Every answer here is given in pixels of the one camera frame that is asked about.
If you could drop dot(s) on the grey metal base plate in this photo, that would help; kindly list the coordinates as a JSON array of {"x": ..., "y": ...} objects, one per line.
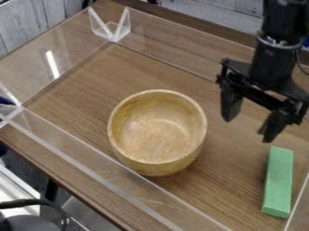
[{"x": 84, "y": 218}]

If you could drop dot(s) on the clear acrylic tray enclosure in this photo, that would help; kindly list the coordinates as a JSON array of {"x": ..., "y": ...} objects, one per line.
[{"x": 66, "y": 79}]

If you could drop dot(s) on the brown wooden bowl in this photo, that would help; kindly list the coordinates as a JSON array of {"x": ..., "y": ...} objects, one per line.
[{"x": 157, "y": 129}]

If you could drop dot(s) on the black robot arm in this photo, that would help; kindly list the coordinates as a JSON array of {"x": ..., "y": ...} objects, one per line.
[{"x": 285, "y": 21}]

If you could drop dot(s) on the green rectangular block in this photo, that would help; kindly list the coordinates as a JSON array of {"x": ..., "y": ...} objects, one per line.
[{"x": 277, "y": 196}]

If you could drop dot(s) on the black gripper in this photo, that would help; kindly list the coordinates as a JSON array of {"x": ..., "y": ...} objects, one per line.
[{"x": 264, "y": 81}]

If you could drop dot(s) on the black table leg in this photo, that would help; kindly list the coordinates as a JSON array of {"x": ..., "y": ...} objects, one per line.
[{"x": 51, "y": 191}]

